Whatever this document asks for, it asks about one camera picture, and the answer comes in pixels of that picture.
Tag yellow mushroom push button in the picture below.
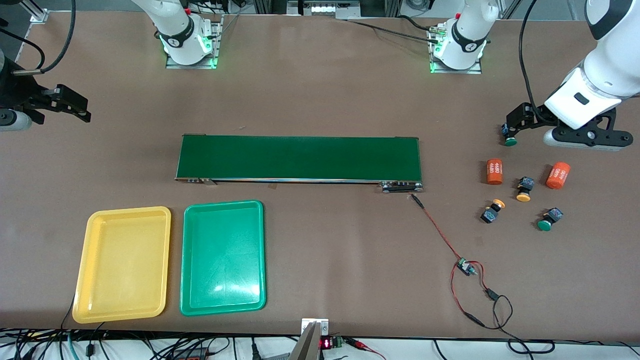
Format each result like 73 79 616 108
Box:
515 176 535 203
480 199 506 224

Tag lit white control box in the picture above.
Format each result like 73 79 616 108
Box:
299 0 362 20

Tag green plastic tray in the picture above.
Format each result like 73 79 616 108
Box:
179 200 267 317

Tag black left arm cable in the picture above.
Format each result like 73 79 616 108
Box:
519 0 547 123

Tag black cable to arm base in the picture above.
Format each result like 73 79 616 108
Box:
345 15 443 45

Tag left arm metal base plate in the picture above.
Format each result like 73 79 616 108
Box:
429 24 484 75

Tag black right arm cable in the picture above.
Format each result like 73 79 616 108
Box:
0 0 77 76

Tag orange 4680 battery cylinder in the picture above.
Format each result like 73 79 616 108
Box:
486 159 504 186
545 162 572 190

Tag black looped power cable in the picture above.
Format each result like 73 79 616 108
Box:
462 289 556 356

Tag grey metal camera bracket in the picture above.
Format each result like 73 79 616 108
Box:
289 318 331 360

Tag yellow plastic tray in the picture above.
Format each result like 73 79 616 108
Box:
72 206 172 324

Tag red alligator clip lead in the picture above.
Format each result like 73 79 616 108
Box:
345 337 387 360

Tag red power lead wires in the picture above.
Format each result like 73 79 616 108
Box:
450 260 497 321

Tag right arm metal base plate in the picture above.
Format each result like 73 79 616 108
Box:
165 15 224 70

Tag aluminium extrusion frame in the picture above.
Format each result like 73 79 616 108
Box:
20 0 51 24

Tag green conveyor belt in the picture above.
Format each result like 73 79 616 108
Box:
174 133 425 194

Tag red black twisted wire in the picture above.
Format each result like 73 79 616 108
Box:
411 194 465 263

